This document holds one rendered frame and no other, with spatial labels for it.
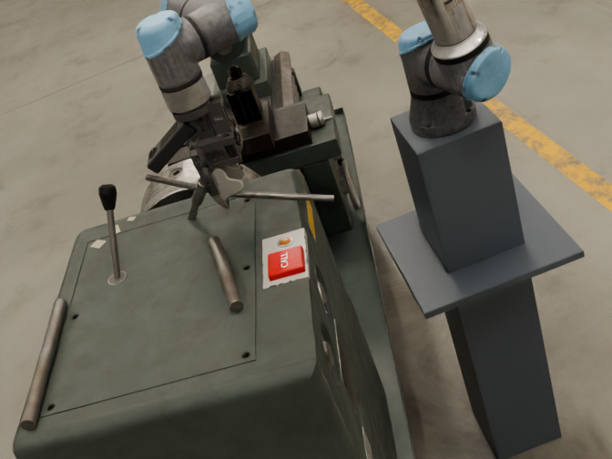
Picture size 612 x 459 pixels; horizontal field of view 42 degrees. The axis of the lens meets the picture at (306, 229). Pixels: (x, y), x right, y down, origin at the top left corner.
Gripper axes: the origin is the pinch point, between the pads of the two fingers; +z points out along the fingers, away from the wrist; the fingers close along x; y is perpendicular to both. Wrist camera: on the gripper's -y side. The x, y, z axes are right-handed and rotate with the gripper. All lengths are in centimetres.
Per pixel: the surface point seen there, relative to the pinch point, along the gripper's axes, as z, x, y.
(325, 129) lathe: 36, 84, 15
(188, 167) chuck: 5.5, 27.3, -10.6
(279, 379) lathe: 4.6, -42.9, 8.3
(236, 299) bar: 1.7, -26.5, 2.7
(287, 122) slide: 32, 87, 5
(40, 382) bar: 2.1, -33.2, -29.3
